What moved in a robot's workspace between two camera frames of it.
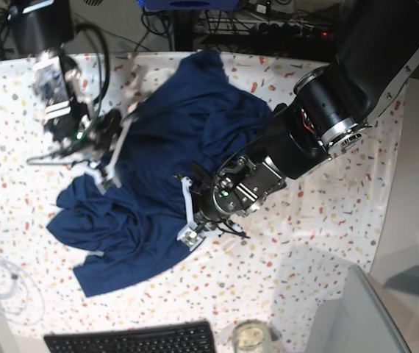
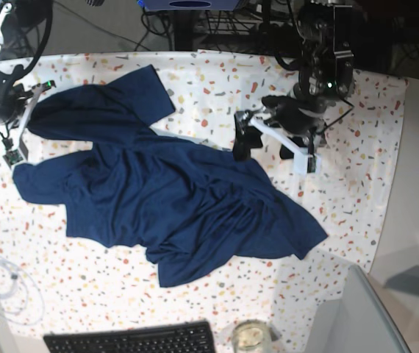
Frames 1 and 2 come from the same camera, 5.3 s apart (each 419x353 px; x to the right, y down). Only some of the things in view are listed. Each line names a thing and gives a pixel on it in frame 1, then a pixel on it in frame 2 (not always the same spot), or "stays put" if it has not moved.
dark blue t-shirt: x=195 y=124 -> x=191 y=207
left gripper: x=70 y=121 -> x=2 y=105
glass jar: x=252 y=336 stays put
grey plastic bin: x=360 y=322 stays put
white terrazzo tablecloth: x=287 y=276 stays put
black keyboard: x=190 y=337 stays put
